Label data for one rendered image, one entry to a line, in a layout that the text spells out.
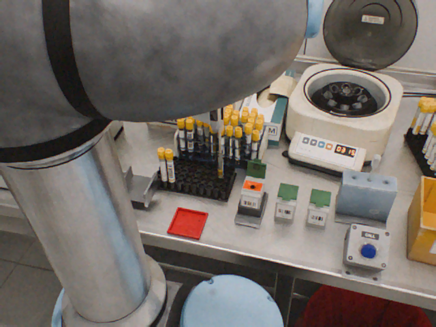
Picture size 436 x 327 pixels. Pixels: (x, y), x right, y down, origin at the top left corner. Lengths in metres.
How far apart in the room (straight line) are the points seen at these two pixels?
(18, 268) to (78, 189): 1.78
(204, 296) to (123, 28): 0.39
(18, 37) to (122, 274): 0.28
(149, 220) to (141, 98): 0.75
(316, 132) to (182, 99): 0.85
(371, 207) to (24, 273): 1.50
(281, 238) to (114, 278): 0.54
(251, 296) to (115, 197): 0.24
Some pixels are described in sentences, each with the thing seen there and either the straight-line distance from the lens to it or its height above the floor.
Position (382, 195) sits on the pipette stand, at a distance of 0.95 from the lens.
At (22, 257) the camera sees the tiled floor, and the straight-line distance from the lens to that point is 2.16.
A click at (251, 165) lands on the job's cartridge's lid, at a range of 0.93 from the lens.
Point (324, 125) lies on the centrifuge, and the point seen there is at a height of 0.97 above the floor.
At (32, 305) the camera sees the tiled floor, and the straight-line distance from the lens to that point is 2.01.
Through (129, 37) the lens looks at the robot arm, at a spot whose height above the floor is 1.52.
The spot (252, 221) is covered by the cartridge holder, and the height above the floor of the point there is 0.89.
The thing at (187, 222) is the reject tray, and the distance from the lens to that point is 0.97.
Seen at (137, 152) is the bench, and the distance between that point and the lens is 1.14.
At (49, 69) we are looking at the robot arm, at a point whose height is 1.50.
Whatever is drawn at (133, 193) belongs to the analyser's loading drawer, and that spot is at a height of 0.91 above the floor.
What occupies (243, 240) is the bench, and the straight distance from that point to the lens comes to 0.94.
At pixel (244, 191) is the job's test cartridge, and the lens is 0.93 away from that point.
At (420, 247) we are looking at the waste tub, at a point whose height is 0.92.
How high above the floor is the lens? 1.63
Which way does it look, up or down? 44 degrees down
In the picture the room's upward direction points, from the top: straight up
